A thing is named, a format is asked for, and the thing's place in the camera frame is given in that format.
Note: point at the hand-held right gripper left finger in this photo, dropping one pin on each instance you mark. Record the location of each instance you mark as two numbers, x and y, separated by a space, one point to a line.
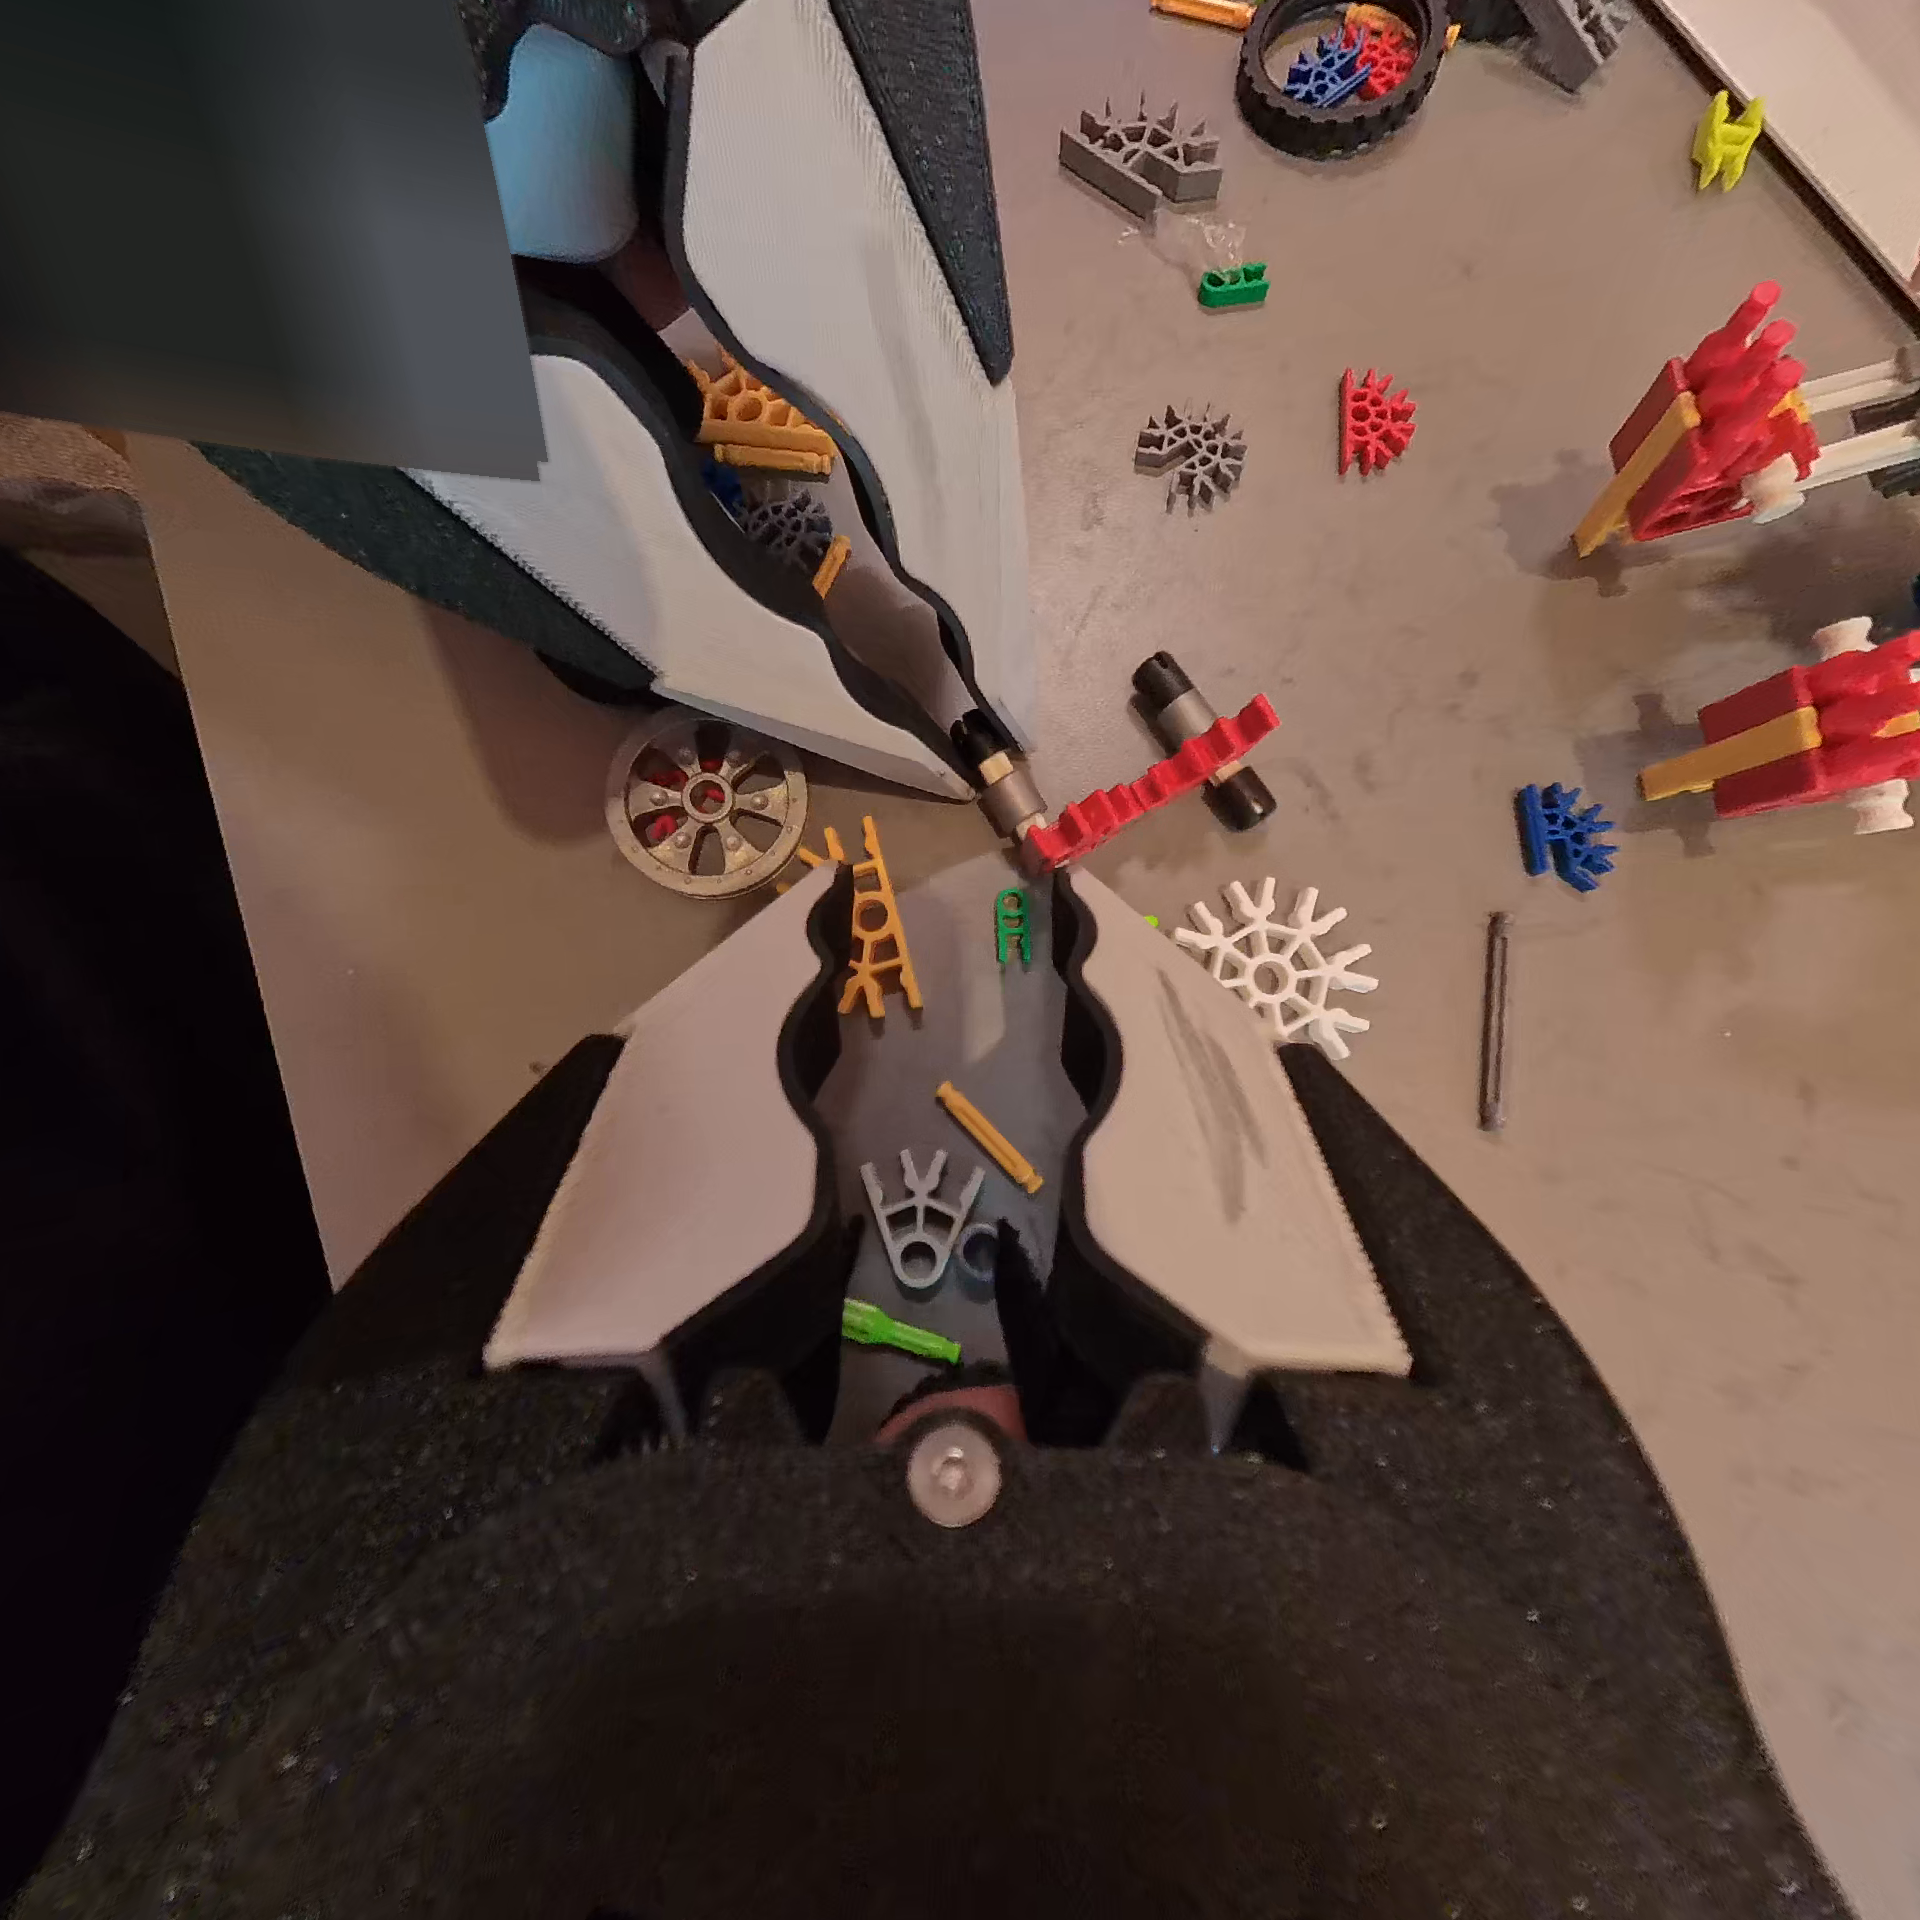
656 1198

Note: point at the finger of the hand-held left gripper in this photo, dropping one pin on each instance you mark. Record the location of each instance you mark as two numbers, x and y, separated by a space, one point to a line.
656 584
844 271

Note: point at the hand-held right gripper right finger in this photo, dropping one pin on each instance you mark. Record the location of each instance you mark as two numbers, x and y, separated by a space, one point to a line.
1234 1198

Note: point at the yellow snowflake connector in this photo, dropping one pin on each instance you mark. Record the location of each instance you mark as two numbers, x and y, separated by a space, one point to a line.
879 915

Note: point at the small grey spacer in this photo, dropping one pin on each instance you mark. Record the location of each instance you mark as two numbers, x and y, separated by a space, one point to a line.
967 1243
1012 792

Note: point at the red toothed connector assembly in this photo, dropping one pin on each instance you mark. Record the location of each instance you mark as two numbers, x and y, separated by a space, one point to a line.
1134 790

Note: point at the blue half-round connector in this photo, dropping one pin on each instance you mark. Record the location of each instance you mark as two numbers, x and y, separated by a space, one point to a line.
722 488
1329 67

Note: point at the short orange rod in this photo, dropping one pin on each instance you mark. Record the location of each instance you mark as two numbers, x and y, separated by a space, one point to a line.
1199 8
829 569
987 1137

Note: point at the yellow half-round connector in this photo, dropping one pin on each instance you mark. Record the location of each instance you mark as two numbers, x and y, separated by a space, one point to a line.
751 419

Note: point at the grey half-round connector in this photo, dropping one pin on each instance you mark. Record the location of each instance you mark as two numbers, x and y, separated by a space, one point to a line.
1134 164

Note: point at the white snowflake connector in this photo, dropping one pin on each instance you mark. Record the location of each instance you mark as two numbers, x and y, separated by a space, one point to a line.
1273 969

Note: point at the light grey wedge connector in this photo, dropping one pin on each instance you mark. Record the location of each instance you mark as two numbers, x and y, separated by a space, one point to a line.
902 1225

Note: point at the grey spoked wheel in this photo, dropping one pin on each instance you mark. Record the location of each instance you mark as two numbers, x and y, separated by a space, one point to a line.
640 843

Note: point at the light green rod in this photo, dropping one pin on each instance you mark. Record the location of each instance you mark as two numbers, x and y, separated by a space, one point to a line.
893 1326

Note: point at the clear plastic connector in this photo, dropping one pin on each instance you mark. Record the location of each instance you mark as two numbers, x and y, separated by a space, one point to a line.
1199 238

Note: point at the thin dark grey rod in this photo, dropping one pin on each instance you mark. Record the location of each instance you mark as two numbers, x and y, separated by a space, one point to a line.
1491 1019

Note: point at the green clip connector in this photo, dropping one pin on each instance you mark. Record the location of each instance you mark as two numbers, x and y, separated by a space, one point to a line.
1012 927
1234 281

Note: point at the black rubber tyre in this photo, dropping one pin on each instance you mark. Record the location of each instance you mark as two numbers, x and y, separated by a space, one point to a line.
1273 134

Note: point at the dark grey snowflake connector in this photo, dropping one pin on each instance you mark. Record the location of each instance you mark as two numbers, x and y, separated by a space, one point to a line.
1190 455

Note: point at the red snowflake connector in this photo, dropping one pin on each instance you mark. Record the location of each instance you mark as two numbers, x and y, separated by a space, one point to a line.
1390 57

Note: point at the small blue connector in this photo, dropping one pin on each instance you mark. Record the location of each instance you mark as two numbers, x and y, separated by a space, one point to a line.
1560 833

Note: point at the black and silver tube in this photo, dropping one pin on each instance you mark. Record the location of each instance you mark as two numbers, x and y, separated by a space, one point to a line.
1171 690

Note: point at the red half-round connector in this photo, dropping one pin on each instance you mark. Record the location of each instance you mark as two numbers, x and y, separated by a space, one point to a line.
1369 429

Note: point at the long grey fan connector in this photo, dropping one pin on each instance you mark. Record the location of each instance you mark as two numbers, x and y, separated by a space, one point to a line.
1577 39

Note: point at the yellow clip connector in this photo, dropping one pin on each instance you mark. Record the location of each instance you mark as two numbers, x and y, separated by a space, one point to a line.
1729 136

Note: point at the colourful construction toy model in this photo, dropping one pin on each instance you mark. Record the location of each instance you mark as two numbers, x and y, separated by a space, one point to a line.
1711 432

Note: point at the white stand base board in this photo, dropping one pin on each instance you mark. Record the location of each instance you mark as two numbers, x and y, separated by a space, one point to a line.
1828 116

